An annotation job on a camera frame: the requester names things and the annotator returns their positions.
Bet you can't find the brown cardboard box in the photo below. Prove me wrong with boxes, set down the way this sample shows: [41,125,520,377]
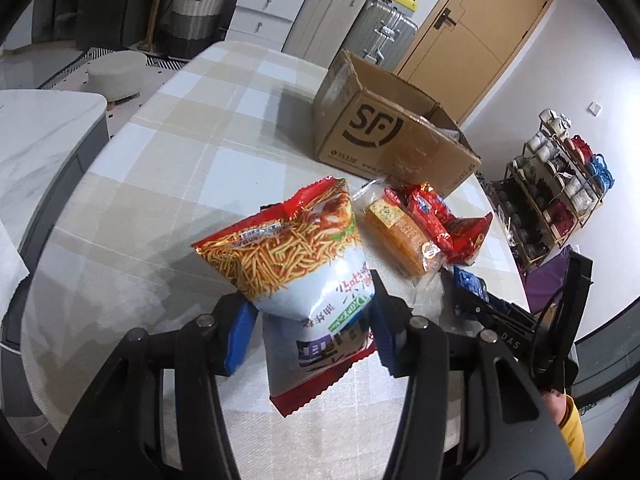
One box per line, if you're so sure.
[313,49,482,197]

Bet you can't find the silver suitcase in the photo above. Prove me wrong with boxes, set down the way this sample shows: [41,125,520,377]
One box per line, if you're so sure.
[345,0,420,69]

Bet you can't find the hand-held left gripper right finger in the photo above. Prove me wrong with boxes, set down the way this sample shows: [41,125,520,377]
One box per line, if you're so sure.
[366,269,577,480]

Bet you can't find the wooden door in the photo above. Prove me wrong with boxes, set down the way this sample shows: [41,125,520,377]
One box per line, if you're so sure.
[395,0,556,124]

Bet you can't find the person's right hand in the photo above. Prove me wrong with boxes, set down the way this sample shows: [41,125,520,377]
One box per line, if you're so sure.
[541,392,569,428]

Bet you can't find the woven laundry basket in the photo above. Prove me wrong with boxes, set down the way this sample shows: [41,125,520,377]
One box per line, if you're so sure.
[167,0,227,59]

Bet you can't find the black white striped rug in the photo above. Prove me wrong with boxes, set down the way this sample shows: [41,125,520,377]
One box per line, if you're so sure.
[37,46,192,92]

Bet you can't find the rows of assorted shoes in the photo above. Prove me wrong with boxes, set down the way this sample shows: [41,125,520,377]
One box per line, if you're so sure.
[495,109,616,261]

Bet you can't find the purple bag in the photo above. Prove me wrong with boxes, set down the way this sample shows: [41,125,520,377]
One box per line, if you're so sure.
[525,245,574,314]

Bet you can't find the blue cookie packet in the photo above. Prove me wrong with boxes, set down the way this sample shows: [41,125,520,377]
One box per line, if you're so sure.
[453,266,489,311]

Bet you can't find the person's right forearm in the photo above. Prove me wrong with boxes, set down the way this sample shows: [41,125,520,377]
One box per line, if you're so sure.
[557,395,591,472]

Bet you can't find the orange cake packet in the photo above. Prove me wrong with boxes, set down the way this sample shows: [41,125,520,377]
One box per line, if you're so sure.
[350,181,449,291]

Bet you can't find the round grey stool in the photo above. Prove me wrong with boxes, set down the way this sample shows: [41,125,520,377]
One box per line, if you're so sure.
[86,50,147,107]

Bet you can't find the beige suitcase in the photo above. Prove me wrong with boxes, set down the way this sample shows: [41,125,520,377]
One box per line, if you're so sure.
[282,0,370,64]

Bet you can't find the white drawer desk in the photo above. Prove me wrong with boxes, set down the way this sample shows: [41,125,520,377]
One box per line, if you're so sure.
[150,0,314,49]

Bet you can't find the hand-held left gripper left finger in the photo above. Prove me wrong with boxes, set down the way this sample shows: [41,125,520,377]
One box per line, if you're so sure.
[47,294,259,480]

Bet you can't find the wooden shoe rack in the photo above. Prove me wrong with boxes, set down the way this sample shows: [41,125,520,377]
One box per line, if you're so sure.
[492,110,617,269]

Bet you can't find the large red chips packet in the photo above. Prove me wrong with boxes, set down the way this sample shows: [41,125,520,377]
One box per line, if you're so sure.
[442,212,495,267]

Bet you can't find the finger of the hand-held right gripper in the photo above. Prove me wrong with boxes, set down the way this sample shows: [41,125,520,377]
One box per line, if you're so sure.
[487,292,540,333]
[454,303,503,323]

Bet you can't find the small red snack packet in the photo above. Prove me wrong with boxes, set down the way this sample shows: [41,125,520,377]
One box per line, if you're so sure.
[400,182,459,257]

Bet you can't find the noodle snack packet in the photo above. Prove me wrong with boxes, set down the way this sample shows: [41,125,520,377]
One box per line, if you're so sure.
[191,176,379,418]

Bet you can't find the dark grey fridge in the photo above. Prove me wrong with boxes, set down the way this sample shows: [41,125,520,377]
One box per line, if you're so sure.
[50,0,167,54]

